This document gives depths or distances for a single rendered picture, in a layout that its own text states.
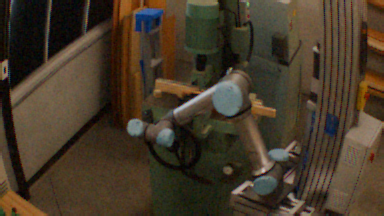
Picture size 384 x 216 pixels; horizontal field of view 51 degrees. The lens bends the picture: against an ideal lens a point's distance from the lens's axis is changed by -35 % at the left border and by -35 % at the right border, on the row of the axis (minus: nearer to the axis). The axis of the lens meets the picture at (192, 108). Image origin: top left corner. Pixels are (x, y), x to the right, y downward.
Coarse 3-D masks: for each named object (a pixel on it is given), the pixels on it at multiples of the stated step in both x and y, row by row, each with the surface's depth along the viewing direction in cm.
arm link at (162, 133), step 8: (160, 120) 253; (152, 128) 245; (160, 128) 245; (168, 128) 248; (144, 136) 246; (152, 136) 244; (160, 136) 243; (168, 136) 243; (160, 144) 245; (168, 144) 244
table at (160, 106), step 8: (152, 96) 319; (168, 96) 320; (176, 96) 320; (144, 104) 311; (152, 104) 311; (160, 104) 312; (168, 104) 312; (176, 104) 312; (152, 112) 311; (160, 112) 310; (208, 120) 301; (216, 120) 299; (224, 120) 299; (256, 120) 302; (208, 128) 298; (216, 128) 301; (224, 128) 299; (232, 128) 298; (200, 136) 295
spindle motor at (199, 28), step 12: (192, 0) 291; (204, 0) 292; (192, 12) 285; (204, 12) 283; (216, 12) 287; (192, 24) 289; (204, 24) 288; (216, 24) 291; (192, 36) 293; (204, 36) 291; (216, 36) 295; (192, 48) 296; (204, 48) 295; (216, 48) 298
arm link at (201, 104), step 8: (232, 72) 238; (240, 72) 229; (200, 96) 245; (208, 96) 242; (184, 104) 251; (192, 104) 246; (200, 104) 244; (208, 104) 243; (168, 112) 259; (176, 112) 252; (184, 112) 249; (192, 112) 247; (200, 112) 246; (168, 120) 251; (176, 120) 252; (184, 120) 251; (176, 128) 254
